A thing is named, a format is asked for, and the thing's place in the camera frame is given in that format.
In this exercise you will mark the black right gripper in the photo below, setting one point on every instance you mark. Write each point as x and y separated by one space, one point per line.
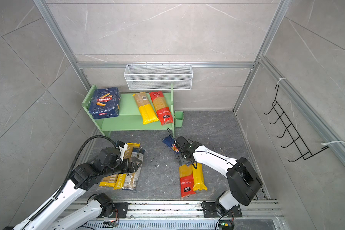
182 155

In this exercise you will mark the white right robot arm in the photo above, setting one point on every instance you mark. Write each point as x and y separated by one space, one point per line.
244 182

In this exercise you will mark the green plastic cup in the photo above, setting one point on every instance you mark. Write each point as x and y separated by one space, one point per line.
178 118

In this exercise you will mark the black wire hook rack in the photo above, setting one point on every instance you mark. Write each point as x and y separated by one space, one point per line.
290 130

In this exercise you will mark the blue Barilla pasta box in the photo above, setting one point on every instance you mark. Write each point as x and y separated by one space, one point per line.
105 103

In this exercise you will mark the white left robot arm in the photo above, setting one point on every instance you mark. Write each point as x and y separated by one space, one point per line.
76 183

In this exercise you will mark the white wire mesh basket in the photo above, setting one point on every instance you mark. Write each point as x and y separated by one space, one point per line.
150 77

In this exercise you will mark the clear grey spaghetti package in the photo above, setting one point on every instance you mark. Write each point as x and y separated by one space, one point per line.
131 179

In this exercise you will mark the yellow Pastatime spaghetti package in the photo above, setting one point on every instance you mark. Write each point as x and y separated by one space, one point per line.
131 165

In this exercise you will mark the yellow spaghetti package right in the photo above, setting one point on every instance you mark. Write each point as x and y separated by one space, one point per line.
198 178

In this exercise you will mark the blue Barilla spaghetti package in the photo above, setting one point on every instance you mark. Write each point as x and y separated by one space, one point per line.
169 141

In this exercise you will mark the yellow brown spaghetti package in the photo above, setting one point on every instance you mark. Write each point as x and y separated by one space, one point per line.
145 108

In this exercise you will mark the red spaghetti package floor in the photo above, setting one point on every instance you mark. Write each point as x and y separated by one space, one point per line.
186 181

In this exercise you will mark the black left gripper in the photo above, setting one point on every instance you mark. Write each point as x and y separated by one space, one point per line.
129 168

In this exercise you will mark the green metal shelf rack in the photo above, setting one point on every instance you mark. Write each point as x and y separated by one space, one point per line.
129 118

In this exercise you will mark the yellow spaghetti package left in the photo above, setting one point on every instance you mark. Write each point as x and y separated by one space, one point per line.
114 181

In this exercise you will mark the red spaghetti package top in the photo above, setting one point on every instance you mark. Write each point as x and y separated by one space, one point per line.
161 107

